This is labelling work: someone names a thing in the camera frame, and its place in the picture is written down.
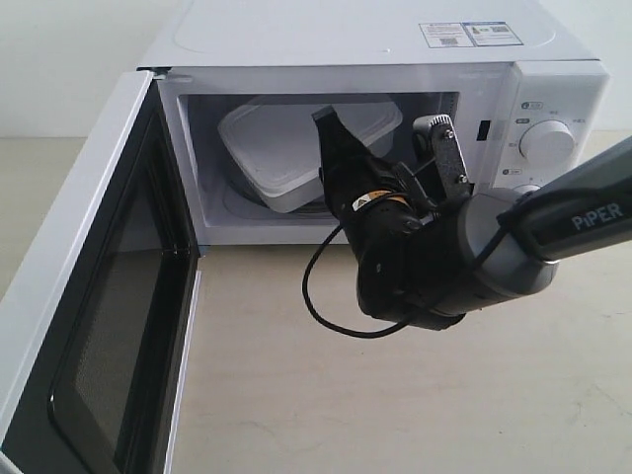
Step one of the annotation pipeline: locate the white plastic lidded container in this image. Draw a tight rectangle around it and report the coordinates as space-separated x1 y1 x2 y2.
218 94 403 213

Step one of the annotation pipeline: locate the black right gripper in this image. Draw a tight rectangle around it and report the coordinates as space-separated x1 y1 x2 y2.
312 106 444 242

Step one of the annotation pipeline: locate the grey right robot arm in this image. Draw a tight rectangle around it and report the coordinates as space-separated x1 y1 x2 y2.
312 107 631 334

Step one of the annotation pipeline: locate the white appliance control knob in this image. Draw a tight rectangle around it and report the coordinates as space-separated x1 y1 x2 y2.
513 185 540 195
519 120 576 165

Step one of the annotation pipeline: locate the white microwave door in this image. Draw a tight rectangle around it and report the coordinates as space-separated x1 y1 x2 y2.
1 70 199 473

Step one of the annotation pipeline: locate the white microwave oven body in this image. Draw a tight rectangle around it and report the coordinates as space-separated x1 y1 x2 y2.
140 1 609 247

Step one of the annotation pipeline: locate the white printed label sticker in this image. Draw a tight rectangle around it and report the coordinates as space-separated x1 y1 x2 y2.
419 22 523 48

